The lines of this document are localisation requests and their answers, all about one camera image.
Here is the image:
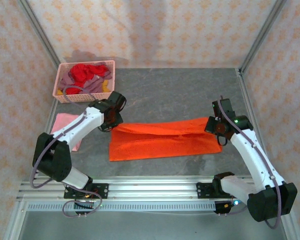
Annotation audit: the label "orange t-shirt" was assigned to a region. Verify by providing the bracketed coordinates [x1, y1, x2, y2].
[108, 116, 223, 162]

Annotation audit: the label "pink plastic basket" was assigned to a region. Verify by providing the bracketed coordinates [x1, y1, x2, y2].
[51, 60, 116, 104]

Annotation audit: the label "red and purple clothes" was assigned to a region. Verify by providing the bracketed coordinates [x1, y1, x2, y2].
[58, 64, 114, 96]

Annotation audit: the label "pink folded t-shirt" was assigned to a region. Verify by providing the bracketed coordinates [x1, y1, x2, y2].
[50, 112, 84, 153]

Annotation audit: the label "red t-shirt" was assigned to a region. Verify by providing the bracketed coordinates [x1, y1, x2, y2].
[69, 63, 110, 89]

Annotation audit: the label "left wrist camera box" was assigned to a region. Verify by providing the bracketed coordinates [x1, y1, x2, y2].
[107, 90, 127, 111]

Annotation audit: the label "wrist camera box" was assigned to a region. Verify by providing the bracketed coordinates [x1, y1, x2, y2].
[212, 98, 235, 119]
[107, 90, 127, 111]

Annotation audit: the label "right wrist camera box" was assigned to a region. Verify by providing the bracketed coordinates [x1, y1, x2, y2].
[212, 98, 235, 119]

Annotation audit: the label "aluminium table edge rail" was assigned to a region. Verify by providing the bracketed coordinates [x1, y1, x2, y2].
[235, 67, 276, 180]

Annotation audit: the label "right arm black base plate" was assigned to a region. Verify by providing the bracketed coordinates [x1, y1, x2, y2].
[196, 181, 241, 200]

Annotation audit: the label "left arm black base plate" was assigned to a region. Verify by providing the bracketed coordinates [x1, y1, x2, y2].
[63, 183, 109, 200]

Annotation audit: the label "aluminium mounting rail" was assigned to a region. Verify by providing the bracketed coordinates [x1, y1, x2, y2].
[16, 175, 290, 202]

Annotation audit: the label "white slotted cable duct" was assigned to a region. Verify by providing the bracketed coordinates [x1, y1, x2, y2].
[27, 201, 217, 212]

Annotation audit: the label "aluminium frame post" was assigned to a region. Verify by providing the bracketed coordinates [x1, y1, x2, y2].
[16, 0, 63, 69]
[239, 0, 289, 74]

